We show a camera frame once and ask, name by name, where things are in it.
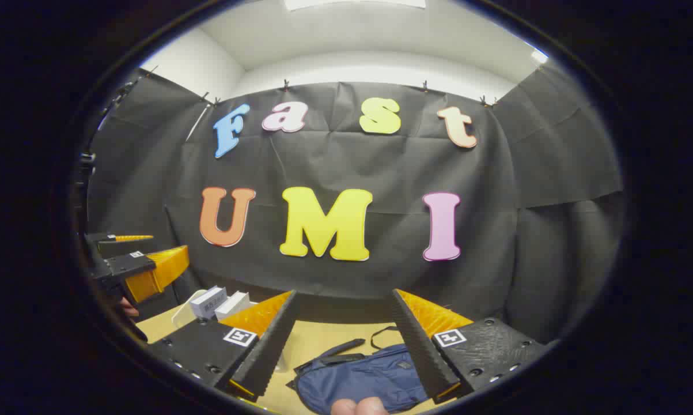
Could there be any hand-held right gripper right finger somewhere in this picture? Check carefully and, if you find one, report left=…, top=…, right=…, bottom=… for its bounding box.
left=391, top=288, right=554, bottom=404

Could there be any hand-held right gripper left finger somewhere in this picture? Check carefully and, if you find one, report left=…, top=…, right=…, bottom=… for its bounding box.
left=147, top=289, right=300, bottom=403

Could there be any white plastic bookshelf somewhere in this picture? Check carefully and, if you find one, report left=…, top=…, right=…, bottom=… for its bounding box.
left=171, top=288, right=209, bottom=329

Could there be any white paperback book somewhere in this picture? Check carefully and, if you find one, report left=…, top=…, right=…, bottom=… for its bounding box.
left=215, top=291, right=251, bottom=321
left=190, top=286, right=228, bottom=319

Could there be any blue fabric schoolbag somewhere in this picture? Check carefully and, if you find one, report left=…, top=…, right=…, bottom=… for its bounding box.
left=286, top=326, right=431, bottom=415

